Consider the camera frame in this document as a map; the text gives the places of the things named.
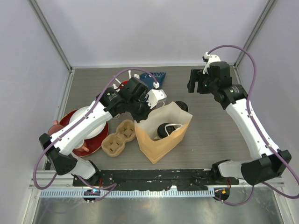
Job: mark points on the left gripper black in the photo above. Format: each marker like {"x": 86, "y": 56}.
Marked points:
{"x": 142, "y": 116}

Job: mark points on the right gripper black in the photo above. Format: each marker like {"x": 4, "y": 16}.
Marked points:
{"x": 196, "y": 75}

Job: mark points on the brown paper bag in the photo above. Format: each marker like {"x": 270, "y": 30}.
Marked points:
{"x": 149, "y": 143}

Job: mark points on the brown pulp cup carrier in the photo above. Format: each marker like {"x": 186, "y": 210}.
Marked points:
{"x": 115, "y": 143}

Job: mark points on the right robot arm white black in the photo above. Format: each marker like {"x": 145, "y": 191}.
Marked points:
{"x": 266, "y": 156}

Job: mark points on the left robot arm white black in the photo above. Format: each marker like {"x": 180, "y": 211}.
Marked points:
{"x": 59, "y": 146}

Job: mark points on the red straw holder cup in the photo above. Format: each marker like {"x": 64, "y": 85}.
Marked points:
{"x": 121, "y": 85}

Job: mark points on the white paper plates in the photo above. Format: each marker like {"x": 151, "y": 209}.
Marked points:
{"x": 95, "y": 132}

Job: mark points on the red round tray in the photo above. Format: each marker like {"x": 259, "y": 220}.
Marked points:
{"x": 92, "y": 144}

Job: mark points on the pink mug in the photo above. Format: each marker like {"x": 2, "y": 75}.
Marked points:
{"x": 55, "y": 128}

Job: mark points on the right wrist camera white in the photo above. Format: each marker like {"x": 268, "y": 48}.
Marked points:
{"x": 208, "y": 59}

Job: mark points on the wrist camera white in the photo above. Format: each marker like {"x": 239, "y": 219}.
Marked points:
{"x": 154, "y": 97}
{"x": 208, "y": 59}

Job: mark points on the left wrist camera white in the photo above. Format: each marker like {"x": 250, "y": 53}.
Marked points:
{"x": 154, "y": 97}

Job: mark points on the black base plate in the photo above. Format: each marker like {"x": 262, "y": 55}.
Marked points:
{"x": 161, "y": 179}

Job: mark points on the white slotted cable duct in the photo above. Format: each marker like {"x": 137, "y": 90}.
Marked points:
{"x": 87, "y": 193}

